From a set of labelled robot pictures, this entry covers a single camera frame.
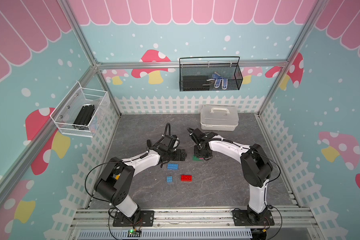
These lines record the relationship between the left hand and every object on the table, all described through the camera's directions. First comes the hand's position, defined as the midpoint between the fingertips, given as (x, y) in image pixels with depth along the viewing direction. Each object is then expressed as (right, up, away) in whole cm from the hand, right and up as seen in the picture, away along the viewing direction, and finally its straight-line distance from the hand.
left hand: (180, 157), depth 91 cm
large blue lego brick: (-5, -6, 0) cm, 8 cm away
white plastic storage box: (+26, +25, +10) cm, 38 cm away
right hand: (+12, +1, +2) cm, 12 cm away
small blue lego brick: (-6, -12, -6) cm, 14 cm away
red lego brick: (+4, -11, -4) cm, 13 cm away
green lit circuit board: (-23, -34, -18) cm, 45 cm away
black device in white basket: (-45, +23, -21) cm, 55 cm away
